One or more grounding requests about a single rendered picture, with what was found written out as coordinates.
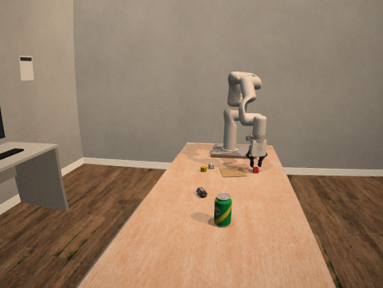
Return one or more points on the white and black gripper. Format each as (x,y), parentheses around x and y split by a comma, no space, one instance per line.
(257,148)

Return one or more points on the green drink can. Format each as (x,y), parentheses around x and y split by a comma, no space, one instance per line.
(222,210)

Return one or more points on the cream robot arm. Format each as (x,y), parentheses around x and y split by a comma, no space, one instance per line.
(247,83)

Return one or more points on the tan square mat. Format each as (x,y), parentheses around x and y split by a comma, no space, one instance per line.
(232,172)

